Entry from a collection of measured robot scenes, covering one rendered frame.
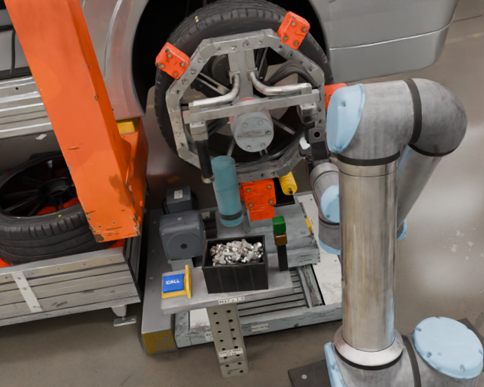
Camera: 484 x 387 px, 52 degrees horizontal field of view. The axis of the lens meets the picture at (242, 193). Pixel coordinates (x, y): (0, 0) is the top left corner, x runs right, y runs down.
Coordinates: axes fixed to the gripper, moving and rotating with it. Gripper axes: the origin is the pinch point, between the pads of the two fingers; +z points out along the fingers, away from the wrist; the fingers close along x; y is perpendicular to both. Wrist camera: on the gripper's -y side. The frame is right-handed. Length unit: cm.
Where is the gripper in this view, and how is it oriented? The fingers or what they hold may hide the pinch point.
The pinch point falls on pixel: (309, 137)
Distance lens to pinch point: 162.0
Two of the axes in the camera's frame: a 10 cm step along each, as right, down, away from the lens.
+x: 9.9, -1.7, 0.2
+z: -1.1, -5.5, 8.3
